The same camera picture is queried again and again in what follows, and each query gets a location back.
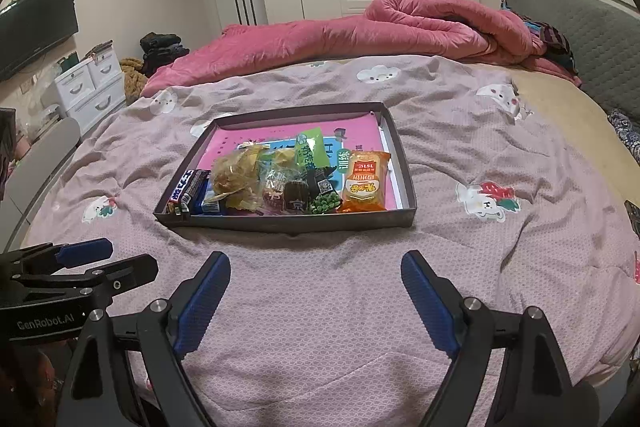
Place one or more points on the yellow snack packet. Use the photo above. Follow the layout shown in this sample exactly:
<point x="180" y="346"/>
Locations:
<point x="245" y="200"/>

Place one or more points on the blue biscuit snack packet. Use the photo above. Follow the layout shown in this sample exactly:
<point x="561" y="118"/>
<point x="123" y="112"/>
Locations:
<point x="206" y="204"/>

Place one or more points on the Snickers chocolate bar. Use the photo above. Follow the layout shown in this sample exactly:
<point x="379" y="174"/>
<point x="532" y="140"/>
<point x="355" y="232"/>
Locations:
<point x="183" y="195"/>

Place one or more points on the light green candy packet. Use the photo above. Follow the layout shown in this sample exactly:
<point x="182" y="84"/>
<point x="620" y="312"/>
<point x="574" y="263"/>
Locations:
<point x="309" y="149"/>

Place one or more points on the pink quilt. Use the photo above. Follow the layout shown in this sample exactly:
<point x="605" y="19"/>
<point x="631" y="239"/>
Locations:
<point x="462" y="30"/>

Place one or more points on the clear bag fried snack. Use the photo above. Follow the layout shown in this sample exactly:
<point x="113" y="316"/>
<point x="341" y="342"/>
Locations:
<point x="236" y="171"/>

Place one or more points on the dark clothes pile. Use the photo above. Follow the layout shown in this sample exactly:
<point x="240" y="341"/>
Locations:
<point x="160" y="50"/>

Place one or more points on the grey padded headboard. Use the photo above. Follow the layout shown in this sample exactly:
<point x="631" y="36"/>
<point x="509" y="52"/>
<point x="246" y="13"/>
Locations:
<point x="605" y="42"/>

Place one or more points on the orange cracker packet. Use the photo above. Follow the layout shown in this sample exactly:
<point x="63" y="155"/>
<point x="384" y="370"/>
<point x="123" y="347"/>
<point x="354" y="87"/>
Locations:
<point x="364" y="188"/>

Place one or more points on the dark shallow tray box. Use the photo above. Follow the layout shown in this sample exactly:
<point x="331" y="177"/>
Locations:
<point x="345" y="127"/>

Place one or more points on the white drawer unit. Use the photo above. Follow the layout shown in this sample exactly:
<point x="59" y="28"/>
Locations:
<point x="91" y="90"/>

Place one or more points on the black wall television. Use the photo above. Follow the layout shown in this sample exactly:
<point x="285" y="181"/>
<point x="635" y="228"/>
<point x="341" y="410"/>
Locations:
<point x="30" y="28"/>

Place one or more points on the brown plush blanket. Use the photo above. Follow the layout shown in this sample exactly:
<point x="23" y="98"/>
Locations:
<point x="135" y="80"/>

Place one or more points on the green peas black packet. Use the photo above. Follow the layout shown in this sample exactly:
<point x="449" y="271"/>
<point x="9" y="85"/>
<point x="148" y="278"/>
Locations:
<point x="323" y="198"/>

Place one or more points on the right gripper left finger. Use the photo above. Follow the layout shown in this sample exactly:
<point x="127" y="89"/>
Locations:
<point x="195" y="302"/>

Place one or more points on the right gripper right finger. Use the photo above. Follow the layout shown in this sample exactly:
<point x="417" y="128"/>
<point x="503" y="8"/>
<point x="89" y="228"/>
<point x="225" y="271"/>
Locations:
<point x="436" y="301"/>

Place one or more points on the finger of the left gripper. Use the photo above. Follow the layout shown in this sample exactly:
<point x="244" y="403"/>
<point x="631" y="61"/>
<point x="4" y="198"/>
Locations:
<point x="75" y="255"/>
<point x="103" y="284"/>

